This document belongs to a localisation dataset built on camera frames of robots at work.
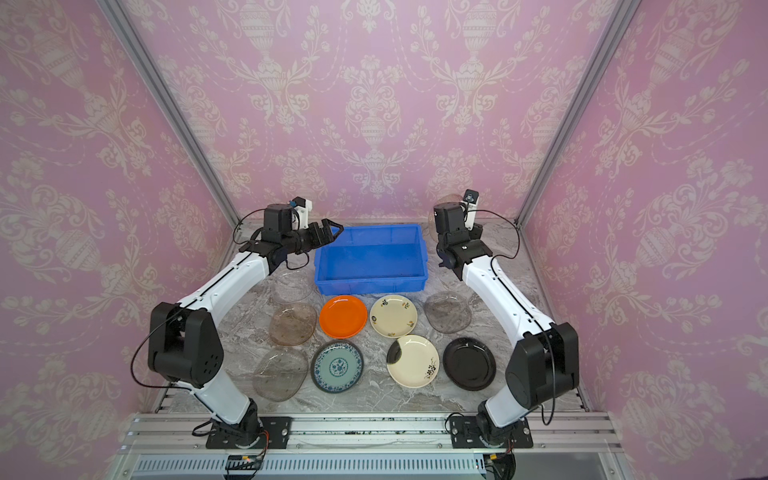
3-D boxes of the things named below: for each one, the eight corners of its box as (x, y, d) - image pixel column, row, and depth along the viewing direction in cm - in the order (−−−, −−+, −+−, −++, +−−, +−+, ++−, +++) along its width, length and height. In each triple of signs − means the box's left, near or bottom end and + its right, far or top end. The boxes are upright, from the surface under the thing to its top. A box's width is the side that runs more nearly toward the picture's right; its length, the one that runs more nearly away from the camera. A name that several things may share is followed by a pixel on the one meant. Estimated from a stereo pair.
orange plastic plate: (318, 338, 92) (316, 334, 90) (324, 300, 100) (323, 295, 98) (366, 338, 92) (365, 334, 90) (368, 300, 100) (367, 295, 98)
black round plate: (445, 390, 83) (446, 388, 81) (440, 340, 92) (441, 337, 89) (499, 390, 83) (501, 388, 81) (488, 340, 91) (490, 337, 89)
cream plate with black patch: (386, 388, 83) (386, 386, 81) (386, 337, 92) (386, 334, 91) (440, 388, 83) (441, 386, 81) (435, 337, 92) (436, 334, 91)
